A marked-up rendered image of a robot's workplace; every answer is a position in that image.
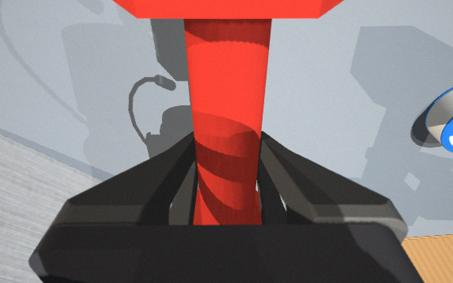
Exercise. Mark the red hexagonal dumbbell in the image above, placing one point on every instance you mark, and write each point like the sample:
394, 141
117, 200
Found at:
227, 48

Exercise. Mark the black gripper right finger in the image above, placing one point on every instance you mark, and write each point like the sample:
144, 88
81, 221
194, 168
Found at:
314, 194

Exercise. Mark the brown cardboard box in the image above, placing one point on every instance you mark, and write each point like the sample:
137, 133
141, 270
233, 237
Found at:
432, 256

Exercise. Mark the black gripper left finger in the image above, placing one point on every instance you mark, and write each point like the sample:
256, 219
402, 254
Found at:
142, 193

